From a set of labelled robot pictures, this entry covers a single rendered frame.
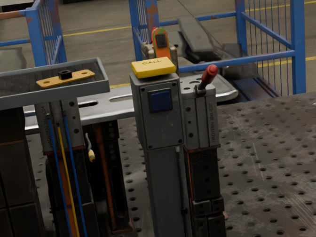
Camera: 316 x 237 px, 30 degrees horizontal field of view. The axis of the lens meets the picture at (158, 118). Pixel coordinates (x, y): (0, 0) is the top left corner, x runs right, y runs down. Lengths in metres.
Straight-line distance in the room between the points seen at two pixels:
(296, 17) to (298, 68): 0.27
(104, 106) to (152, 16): 1.71
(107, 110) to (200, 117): 0.22
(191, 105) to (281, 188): 0.47
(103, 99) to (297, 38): 1.97
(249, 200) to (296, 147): 0.32
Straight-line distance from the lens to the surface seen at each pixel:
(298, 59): 3.16
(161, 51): 1.40
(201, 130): 1.11
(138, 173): 1.62
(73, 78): 0.89
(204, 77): 0.99
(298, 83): 3.20
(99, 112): 1.22
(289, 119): 1.89
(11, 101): 0.85
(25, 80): 0.93
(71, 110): 1.06
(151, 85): 0.89
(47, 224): 1.44
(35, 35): 2.98
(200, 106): 1.10
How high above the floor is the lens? 1.41
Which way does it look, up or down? 21 degrees down
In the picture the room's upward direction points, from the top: 7 degrees counter-clockwise
